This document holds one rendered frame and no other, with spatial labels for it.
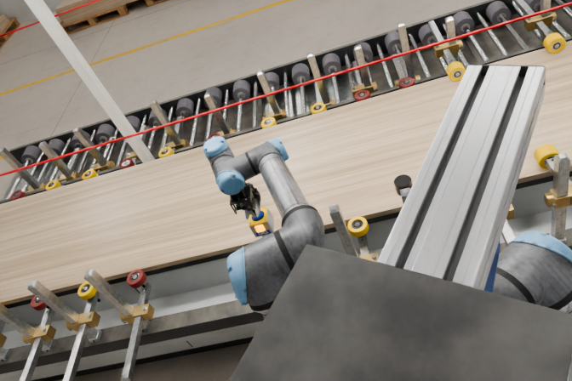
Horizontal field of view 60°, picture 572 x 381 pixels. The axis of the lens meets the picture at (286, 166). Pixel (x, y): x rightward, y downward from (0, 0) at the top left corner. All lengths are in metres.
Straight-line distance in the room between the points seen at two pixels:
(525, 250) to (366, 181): 1.17
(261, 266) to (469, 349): 0.70
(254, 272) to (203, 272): 1.29
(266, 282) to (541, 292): 0.54
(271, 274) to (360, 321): 0.64
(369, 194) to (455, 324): 1.67
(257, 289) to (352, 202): 1.06
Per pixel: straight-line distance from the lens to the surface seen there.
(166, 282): 2.45
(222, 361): 2.99
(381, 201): 2.05
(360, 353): 0.44
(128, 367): 2.18
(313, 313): 0.47
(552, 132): 2.25
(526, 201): 2.24
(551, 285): 1.08
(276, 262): 1.07
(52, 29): 2.56
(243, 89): 3.16
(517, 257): 1.07
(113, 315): 2.67
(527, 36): 3.15
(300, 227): 1.10
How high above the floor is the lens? 2.42
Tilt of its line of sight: 40 degrees down
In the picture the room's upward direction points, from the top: 25 degrees counter-clockwise
